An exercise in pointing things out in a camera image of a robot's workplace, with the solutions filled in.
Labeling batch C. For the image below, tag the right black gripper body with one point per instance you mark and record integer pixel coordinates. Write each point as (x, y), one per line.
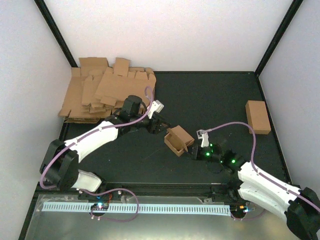
(201, 156)

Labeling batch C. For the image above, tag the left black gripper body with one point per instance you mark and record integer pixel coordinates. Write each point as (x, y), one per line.
(151, 127)

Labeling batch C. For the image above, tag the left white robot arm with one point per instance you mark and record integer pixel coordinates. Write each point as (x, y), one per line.
(60, 167)

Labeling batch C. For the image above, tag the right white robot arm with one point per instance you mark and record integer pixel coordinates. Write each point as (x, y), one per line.
(299, 208)

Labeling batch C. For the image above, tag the folded brown cardboard box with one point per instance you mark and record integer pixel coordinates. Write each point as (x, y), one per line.
(257, 117)

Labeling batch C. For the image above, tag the stack of flat cardboard blanks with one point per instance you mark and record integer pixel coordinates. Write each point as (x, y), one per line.
(96, 89)

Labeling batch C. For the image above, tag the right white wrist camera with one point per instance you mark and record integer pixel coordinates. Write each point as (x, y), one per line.
(204, 137)

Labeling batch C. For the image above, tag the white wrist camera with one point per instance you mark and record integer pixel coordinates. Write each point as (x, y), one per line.
(204, 137)
(156, 107)

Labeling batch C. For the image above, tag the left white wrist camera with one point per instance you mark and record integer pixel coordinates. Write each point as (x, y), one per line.
(156, 107)

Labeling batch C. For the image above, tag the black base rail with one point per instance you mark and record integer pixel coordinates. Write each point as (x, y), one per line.
(218, 192)

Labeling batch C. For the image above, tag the light blue slotted cable duct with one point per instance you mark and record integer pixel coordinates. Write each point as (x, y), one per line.
(132, 208)

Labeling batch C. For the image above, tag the metal base plate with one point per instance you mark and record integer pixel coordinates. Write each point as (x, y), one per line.
(257, 225)

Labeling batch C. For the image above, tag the left black frame post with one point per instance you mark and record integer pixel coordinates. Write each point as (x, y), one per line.
(46, 14)

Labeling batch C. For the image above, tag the black frame post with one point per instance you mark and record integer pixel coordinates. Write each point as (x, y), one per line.
(285, 23)
(46, 14)

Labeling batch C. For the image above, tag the right black frame post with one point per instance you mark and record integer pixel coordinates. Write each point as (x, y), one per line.
(285, 23)

